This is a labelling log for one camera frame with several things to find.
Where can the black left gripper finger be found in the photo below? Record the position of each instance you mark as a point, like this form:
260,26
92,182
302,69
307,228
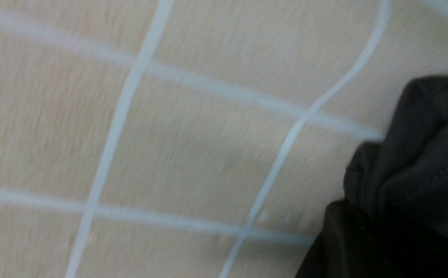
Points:
350,245

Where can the dark gray long-sleeve shirt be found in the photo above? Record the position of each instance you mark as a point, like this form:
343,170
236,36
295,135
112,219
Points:
408,169

